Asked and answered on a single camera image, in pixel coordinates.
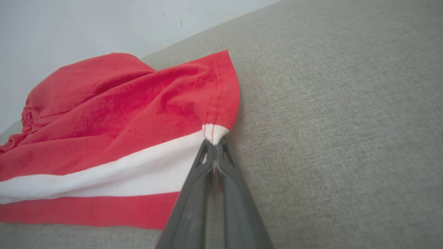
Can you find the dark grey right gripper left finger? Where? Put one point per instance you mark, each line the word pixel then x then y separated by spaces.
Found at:
pixel 188 207

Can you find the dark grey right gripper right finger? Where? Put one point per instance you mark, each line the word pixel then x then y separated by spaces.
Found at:
pixel 242 214

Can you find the red shorts with white stripes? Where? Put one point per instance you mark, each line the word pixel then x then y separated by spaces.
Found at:
pixel 114 114

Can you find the grey fabric sofa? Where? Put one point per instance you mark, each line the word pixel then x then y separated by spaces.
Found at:
pixel 328 121

